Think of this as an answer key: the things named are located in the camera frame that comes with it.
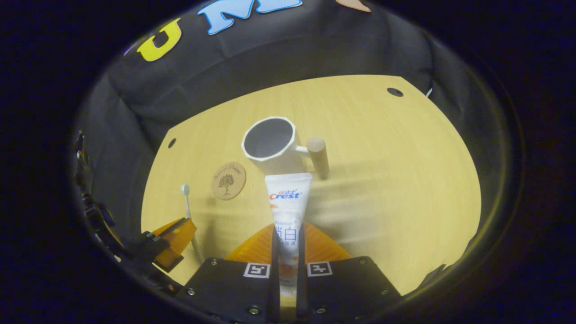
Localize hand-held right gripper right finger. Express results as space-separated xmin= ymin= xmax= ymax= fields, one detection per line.
xmin=295 ymin=224 xmax=402 ymax=324

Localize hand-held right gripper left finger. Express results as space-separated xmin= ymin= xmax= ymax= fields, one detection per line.
xmin=180 ymin=224 xmax=280 ymax=324

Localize white toothbrush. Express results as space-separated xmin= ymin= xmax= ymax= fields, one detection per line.
xmin=180 ymin=184 xmax=205 ymax=266

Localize round wooden coaster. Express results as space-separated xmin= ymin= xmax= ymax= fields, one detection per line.
xmin=211 ymin=162 xmax=247 ymax=201

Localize white toothpaste tube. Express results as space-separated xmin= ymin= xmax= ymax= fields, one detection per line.
xmin=265 ymin=173 xmax=313 ymax=297

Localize white cup with wooden handle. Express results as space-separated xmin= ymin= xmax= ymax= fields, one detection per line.
xmin=241 ymin=117 xmax=330 ymax=180

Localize black backdrop cloth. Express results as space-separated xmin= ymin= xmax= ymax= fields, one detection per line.
xmin=72 ymin=0 xmax=513 ymax=288

